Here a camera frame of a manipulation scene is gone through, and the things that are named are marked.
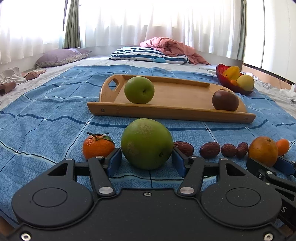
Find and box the blue checked blanket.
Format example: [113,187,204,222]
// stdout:
[1,65,295,227]

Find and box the green drape right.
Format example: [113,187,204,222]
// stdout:
[237,0,247,61]

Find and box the tangerine with leaf stem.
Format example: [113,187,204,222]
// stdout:
[82,132,115,160]

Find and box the white clothes pile right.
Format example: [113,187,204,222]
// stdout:
[253,74,295,105]

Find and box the small orange in bowl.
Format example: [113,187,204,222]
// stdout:
[230,79,238,86]

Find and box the dark purple round fruit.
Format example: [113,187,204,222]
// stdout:
[212,89,239,111]

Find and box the green drape left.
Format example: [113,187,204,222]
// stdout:
[63,0,81,49]

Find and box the white bed sheet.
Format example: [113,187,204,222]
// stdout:
[1,57,295,117]

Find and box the purple floral pillow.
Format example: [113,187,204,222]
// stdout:
[35,48,91,69]

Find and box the clothes pile left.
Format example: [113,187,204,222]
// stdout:
[0,67,46,95]

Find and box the green drape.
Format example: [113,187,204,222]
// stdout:
[63,0,81,49]
[237,0,247,61]

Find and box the pink crumpled quilt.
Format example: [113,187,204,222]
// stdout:
[140,37,210,65]

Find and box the yellow lemon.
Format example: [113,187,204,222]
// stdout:
[236,74,254,91]

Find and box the red date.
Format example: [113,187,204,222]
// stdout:
[200,142,221,159]
[221,144,237,158]
[174,141,194,157]
[236,142,248,159]

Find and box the large green apple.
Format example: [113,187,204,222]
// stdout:
[121,118,174,170]

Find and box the white sheer curtain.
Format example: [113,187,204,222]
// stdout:
[0,0,246,65]

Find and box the small kumquat orange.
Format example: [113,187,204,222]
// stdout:
[276,138,290,156]

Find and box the wooden serving tray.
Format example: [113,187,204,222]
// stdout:
[87,74,256,123]

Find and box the yellow starfruit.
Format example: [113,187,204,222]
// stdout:
[223,66,240,81]

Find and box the red glass fruit bowl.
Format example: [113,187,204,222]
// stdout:
[216,64,254,96]

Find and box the large orange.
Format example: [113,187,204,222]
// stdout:
[248,137,278,167]

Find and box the blue white striped pillow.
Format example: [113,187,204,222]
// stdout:
[109,46,189,64]

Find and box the small green apple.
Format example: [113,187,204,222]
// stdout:
[125,76,154,104]

